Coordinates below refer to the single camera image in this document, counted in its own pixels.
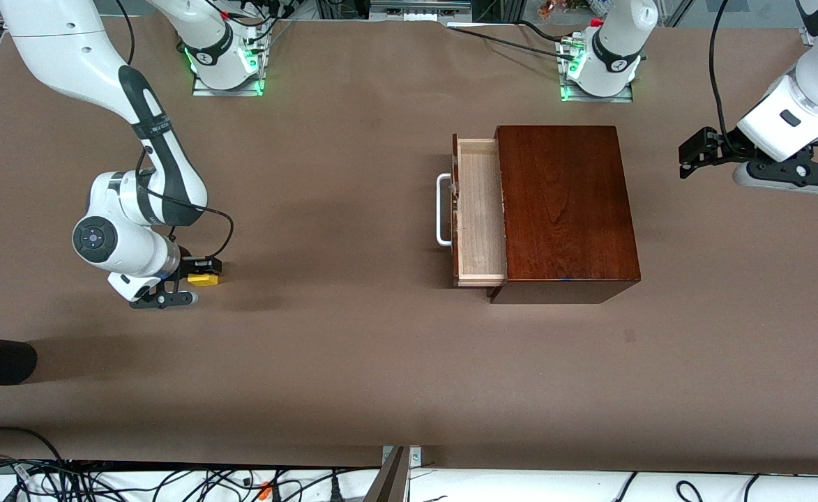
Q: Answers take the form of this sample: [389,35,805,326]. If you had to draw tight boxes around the wooden drawer with white handle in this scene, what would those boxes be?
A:
[437,134,508,288]

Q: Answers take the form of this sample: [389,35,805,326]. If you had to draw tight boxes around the dark brown wooden cabinet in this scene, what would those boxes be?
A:
[489,125,642,305]

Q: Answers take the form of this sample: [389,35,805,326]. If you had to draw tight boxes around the silver power strip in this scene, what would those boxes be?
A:
[369,0,474,22]

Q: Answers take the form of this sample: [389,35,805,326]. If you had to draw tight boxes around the white board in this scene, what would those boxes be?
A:
[0,464,818,502]

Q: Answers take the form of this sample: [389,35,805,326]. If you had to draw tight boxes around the black right arm wrist cable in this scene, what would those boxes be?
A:
[114,0,235,262]

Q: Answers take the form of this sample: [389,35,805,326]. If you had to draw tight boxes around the black arm wrist cable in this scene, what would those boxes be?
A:
[709,0,741,154]
[114,0,235,262]

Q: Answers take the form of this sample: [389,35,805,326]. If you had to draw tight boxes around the black left arm wrist cable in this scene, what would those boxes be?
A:
[709,0,741,154]

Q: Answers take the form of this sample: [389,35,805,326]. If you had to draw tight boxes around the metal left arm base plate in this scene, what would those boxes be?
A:
[559,38,634,103]

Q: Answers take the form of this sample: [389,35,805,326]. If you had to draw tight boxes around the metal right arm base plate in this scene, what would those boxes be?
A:
[192,28,264,97]

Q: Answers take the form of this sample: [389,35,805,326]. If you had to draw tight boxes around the black cable on table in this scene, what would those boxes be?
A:
[447,23,577,60]

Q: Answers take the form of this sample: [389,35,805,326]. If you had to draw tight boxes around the black cable loop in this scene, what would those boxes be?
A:
[0,427,64,464]

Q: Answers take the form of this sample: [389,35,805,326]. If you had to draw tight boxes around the tangled black cables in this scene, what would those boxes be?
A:
[0,453,381,502]

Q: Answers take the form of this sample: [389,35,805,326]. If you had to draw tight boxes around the small metal bracket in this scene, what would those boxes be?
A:
[381,445,423,469]

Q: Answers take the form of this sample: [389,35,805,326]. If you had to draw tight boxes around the grey metal post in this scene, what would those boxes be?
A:
[363,446,409,502]

